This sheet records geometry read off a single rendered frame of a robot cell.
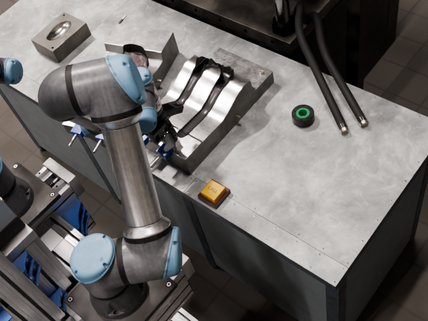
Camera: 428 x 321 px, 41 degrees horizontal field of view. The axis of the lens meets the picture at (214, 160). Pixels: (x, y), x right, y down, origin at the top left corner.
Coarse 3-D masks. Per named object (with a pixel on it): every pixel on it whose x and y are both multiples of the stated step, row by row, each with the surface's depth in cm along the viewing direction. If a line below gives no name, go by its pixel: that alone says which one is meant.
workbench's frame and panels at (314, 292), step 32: (32, 128) 300; (64, 128) 259; (64, 160) 308; (96, 160) 264; (160, 192) 234; (416, 192) 214; (192, 224) 238; (224, 224) 211; (384, 224) 195; (416, 224) 245; (224, 256) 242; (256, 256) 214; (384, 256) 221; (256, 288) 245; (288, 288) 217; (320, 288) 194; (352, 288) 200; (320, 320) 220; (352, 320) 229
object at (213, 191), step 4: (212, 180) 194; (208, 184) 193; (212, 184) 193; (216, 184) 193; (204, 188) 193; (208, 188) 192; (212, 188) 192; (216, 188) 192; (220, 188) 191; (224, 188) 191; (204, 192) 192; (208, 192) 191; (212, 192) 191; (216, 192) 191; (220, 192) 190; (204, 196) 192; (208, 196) 190; (212, 196) 190; (216, 196) 190; (220, 196) 192; (212, 200) 190; (216, 200) 190
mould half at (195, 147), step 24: (216, 72) 209; (240, 72) 217; (264, 72) 215; (168, 96) 213; (192, 96) 210; (240, 96) 204; (216, 120) 203; (192, 144) 197; (216, 144) 206; (192, 168) 200
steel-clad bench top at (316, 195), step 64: (64, 0) 272; (128, 0) 264; (64, 64) 246; (256, 128) 208; (320, 128) 203; (384, 128) 199; (192, 192) 197; (256, 192) 192; (320, 192) 188; (384, 192) 184; (320, 256) 175
